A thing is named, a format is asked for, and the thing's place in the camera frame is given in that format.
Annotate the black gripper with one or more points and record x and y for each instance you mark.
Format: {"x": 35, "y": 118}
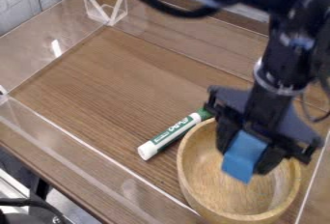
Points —
{"x": 266, "y": 116}

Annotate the blue rectangular block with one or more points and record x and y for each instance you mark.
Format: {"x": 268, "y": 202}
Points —
{"x": 242, "y": 156}

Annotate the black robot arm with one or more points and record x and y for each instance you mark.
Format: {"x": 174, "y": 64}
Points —
{"x": 297, "y": 55}

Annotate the brown wooden bowl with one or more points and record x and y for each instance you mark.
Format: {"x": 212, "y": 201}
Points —
{"x": 222, "y": 199}

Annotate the green white marker pen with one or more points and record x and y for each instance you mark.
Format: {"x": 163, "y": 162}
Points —
{"x": 150, "y": 148}

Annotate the black metal table leg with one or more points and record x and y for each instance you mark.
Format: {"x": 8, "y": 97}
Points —
{"x": 42, "y": 189}

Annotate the clear acrylic corner bracket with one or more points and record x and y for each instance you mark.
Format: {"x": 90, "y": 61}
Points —
{"x": 107, "y": 14}

